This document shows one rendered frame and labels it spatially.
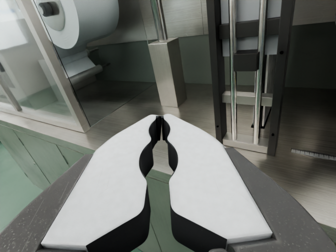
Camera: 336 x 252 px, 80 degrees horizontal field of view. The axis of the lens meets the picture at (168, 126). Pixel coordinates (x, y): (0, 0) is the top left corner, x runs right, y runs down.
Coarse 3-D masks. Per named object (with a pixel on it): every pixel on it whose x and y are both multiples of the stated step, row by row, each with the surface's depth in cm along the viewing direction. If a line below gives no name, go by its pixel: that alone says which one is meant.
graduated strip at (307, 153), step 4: (292, 148) 55; (296, 148) 54; (292, 152) 53; (296, 152) 53; (300, 152) 53; (304, 152) 53; (308, 152) 52; (312, 152) 52; (316, 152) 52; (312, 156) 51; (316, 156) 51; (320, 156) 51; (324, 156) 50; (328, 156) 50; (332, 156) 50
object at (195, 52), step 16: (304, 32) 73; (320, 32) 71; (192, 48) 99; (208, 48) 95; (304, 48) 76; (320, 48) 73; (192, 64) 103; (208, 64) 99; (224, 64) 95; (288, 64) 81; (304, 64) 78; (320, 64) 76; (192, 80) 108; (208, 80) 103; (240, 80) 95; (288, 80) 84; (304, 80) 81; (320, 80) 78
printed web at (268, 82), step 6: (270, 54) 56; (270, 60) 57; (270, 66) 59; (270, 72) 61; (270, 78) 63; (270, 84) 65; (264, 90) 59; (270, 90) 67; (264, 108) 62; (264, 114) 63; (264, 120) 65
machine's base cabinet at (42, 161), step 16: (0, 128) 138; (16, 144) 139; (32, 144) 118; (48, 144) 103; (16, 160) 168; (32, 160) 139; (48, 160) 119; (64, 160) 103; (32, 176) 168; (48, 176) 139; (160, 192) 69; (160, 208) 75; (160, 224) 83; (160, 240) 93
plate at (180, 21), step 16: (144, 0) 98; (176, 0) 90; (192, 0) 87; (304, 0) 68; (320, 0) 66; (144, 16) 103; (176, 16) 94; (192, 16) 90; (304, 16) 71; (320, 16) 68; (176, 32) 98; (192, 32) 94
